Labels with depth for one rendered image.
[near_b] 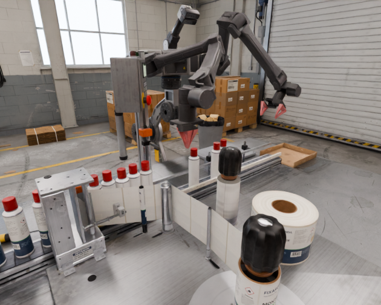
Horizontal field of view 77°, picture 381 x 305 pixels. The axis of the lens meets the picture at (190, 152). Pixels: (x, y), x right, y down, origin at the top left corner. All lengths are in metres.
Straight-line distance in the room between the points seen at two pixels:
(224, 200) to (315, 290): 0.37
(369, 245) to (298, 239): 0.40
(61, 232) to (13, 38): 5.62
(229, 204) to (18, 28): 5.79
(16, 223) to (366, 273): 1.05
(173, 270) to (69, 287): 0.29
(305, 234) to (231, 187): 0.26
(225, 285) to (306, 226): 0.28
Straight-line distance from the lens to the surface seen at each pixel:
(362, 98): 5.14
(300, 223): 0.79
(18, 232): 0.92
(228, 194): 0.87
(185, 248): 0.85
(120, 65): 0.90
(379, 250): 1.14
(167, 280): 0.77
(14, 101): 6.24
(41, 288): 0.93
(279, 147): 1.96
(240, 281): 0.56
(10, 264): 0.98
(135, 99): 0.90
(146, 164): 0.96
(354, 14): 5.28
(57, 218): 0.77
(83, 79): 6.41
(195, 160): 1.09
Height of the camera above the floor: 1.46
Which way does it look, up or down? 21 degrees down
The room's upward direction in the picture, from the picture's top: straight up
